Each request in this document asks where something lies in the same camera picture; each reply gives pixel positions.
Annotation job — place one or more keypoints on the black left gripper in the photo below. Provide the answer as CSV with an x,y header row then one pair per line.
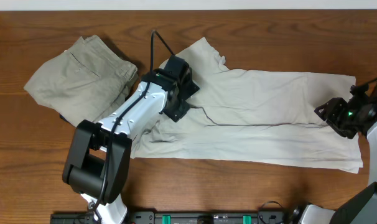
x,y
176,115

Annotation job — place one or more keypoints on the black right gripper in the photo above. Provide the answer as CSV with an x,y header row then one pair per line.
x,y
332,108

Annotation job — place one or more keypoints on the white t-shirt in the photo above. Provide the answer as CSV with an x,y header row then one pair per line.
x,y
255,116

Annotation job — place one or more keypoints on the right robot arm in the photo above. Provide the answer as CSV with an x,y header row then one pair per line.
x,y
362,207

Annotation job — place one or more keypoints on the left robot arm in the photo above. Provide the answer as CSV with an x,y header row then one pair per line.
x,y
98,159

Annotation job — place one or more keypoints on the folded khaki shorts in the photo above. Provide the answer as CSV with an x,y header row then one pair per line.
x,y
87,81

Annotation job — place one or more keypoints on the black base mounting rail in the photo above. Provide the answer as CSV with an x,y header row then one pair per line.
x,y
178,218

